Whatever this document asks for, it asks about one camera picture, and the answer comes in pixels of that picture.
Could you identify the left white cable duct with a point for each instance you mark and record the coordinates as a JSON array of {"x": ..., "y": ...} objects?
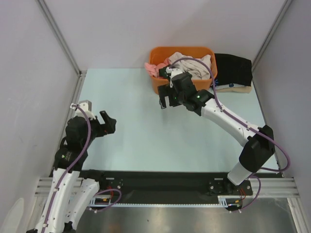
[{"x": 100, "y": 201}]

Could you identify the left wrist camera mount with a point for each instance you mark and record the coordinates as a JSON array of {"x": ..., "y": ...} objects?
[{"x": 86, "y": 106}]

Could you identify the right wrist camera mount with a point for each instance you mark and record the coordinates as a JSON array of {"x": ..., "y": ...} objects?
[{"x": 168, "y": 72}]

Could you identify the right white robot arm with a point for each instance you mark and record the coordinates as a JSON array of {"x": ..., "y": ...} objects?
[{"x": 256, "y": 141}]

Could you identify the folded beige t-shirt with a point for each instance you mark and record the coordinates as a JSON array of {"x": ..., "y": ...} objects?
[{"x": 233, "y": 87}]

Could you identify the folded black t-shirt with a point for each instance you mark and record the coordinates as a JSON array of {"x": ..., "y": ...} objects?
[{"x": 233, "y": 70}]

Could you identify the cream and green t-shirt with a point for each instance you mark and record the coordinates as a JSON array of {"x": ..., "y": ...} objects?
[{"x": 196, "y": 69}]

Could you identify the pink t-shirt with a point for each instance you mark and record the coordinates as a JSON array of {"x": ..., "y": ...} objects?
[{"x": 153, "y": 70}]

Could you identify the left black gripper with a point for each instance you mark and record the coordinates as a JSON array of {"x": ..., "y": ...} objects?
[{"x": 107, "y": 128}]

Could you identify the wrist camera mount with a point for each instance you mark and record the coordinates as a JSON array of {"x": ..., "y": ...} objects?
[
  {"x": 86, "y": 106},
  {"x": 168, "y": 72}
]

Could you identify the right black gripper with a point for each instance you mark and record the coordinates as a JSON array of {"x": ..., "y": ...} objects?
[{"x": 165, "y": 91}]

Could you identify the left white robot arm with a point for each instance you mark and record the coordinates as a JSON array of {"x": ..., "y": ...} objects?
[{"x": 64, "y": 207}]

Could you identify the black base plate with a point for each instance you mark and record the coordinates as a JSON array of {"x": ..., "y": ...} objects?
[{"x": 129, "y": 187}]

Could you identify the white cable duct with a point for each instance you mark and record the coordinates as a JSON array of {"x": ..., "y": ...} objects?
[
  {"x": 100, "y": 201},
  {"x": 245, "y": 200}
]

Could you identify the orange plastic basket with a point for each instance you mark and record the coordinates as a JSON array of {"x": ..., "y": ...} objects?
[{"x": 188, "y": 59}]

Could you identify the right white cable duct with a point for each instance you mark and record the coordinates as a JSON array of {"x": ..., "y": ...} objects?
[{"x": 245, "y": 200}]

